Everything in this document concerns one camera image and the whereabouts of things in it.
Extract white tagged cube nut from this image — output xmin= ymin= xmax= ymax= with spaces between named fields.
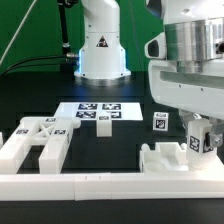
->
xmin=153 ymin=112 xmax=169 ymax=131

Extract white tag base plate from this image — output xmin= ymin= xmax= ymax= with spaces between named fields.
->
xmin=54 ymin=102 xmax=143 ymax=121

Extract white diagonal cable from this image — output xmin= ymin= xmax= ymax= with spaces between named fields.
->
xmin=0 ymin=0 xmax=38 ymax=66

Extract white U-shaped obstacle fence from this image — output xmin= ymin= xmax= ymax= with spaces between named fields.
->
xmin=0 ymin=158 xmax=224 ymax=201

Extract white chair seat part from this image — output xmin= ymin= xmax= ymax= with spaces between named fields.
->
xmin=139 ymin=142 xmax=188 ymax=173

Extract white chair back frame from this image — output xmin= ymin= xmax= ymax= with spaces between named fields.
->
xmin=0 ymin=117 xmax=81 ymax=174

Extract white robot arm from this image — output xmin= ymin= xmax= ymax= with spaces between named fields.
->
xmin=74 ymin=0 xmax=224 ymax=148

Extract black cables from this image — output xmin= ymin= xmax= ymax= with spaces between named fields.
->
xmin=0 ymin=53 xmax=80 ymax=77

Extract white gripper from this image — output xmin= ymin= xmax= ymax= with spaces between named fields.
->
xmin=145 ymin=32 xmax=224 ymax=149

